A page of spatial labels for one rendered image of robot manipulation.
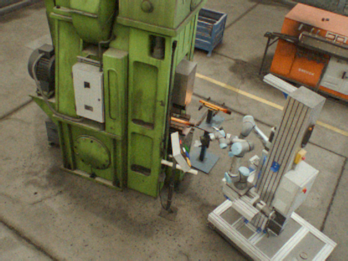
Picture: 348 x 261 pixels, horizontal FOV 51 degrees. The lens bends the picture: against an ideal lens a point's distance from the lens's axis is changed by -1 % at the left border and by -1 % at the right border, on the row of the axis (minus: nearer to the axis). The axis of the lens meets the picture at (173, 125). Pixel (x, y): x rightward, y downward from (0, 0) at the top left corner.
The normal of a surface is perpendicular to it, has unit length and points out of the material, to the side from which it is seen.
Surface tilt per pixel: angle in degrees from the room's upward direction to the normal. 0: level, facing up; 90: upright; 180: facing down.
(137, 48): 89
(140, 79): 89
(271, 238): 0
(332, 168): 0
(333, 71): 90
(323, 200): 0
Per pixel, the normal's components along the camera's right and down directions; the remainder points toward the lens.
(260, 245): 0.08, -0.76
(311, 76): -0.52, 0.51
